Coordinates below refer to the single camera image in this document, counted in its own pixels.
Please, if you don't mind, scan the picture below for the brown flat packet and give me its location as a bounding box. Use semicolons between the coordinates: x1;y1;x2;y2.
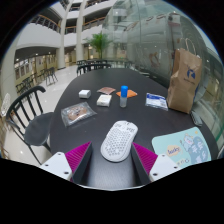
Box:
96;86;117;96

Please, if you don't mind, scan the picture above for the group of black chairs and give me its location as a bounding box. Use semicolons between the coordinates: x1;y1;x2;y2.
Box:
14;66;59;96

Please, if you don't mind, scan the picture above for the black spindle-back chair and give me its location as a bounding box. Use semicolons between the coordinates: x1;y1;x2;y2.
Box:
4;85;55;166
76;63;113;77

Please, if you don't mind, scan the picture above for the white and blue tissue pack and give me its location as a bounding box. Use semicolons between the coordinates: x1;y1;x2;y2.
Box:
144;92;169;112

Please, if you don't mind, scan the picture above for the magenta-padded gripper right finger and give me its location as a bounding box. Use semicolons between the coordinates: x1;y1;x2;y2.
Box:
130;142;183;186

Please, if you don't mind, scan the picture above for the brown paper bag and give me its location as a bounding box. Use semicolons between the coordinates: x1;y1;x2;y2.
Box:
166;37;203;115

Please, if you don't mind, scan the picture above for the large white cylindrical exhibit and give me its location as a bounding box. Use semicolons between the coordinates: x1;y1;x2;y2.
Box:
111;9;209;84

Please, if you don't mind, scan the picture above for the clear plastic snack bag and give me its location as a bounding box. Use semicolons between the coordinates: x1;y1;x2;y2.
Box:
60;101;98;128

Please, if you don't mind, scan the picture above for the small white box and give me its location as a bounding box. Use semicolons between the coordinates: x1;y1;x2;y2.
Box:
78;89;92;100

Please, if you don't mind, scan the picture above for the small blue-capped bottle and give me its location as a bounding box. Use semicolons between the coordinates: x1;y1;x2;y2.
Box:
119;85;129;109

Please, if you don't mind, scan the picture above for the white perforated computer mouse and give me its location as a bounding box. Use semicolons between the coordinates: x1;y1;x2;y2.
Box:
100;120;139;163

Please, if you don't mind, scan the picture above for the light green printed mouse pad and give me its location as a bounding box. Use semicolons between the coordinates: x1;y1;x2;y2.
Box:
151;126;212;168

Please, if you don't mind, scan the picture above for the green potted palm plant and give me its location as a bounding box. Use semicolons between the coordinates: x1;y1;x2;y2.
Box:
84;32;113;60

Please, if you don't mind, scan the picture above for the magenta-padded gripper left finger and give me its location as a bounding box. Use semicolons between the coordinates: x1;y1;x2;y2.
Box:
39;141;94;185

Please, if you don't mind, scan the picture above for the cream white box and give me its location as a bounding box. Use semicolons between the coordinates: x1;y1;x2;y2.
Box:
96;94;113;108

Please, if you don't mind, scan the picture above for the orange flat packet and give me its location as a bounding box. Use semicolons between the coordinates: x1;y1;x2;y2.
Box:
115;89;138;99

